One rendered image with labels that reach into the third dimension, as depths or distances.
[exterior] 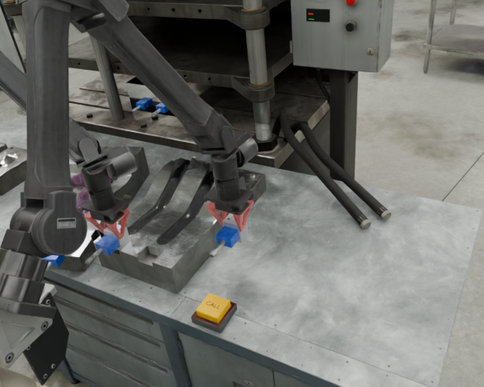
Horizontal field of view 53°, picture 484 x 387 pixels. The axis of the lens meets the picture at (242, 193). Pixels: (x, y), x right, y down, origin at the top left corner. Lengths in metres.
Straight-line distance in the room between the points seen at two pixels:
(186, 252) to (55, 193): 0.54
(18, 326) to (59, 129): 0.30
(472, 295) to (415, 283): 1.17
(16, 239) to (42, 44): 0.30
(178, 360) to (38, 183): 0.82
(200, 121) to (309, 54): 0.79
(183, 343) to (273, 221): 0.43
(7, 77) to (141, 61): 0.37
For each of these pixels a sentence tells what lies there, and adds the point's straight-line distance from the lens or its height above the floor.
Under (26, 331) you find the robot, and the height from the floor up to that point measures 1.13.
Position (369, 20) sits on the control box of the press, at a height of 1.24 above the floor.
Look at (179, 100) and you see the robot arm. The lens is 0.98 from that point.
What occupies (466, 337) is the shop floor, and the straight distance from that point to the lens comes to 2.25.
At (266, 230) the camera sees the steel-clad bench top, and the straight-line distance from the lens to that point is 1.41.
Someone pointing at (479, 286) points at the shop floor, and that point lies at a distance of 2.47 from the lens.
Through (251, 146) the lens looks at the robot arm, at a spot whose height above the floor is 1.14.
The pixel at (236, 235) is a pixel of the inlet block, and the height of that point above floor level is 0.94.
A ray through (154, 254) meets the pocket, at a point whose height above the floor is 0.86.
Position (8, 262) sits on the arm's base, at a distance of 0.79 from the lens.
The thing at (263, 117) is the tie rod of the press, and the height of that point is 0.92.
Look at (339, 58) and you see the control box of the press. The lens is 1.69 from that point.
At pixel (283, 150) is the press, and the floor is 0.78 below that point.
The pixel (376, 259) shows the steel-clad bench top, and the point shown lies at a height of 0.80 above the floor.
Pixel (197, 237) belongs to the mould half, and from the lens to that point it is 1.28.
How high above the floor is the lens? 1.69
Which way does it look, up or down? 34 degrees down
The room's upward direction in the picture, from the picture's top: 7 degrees counter-clockwise
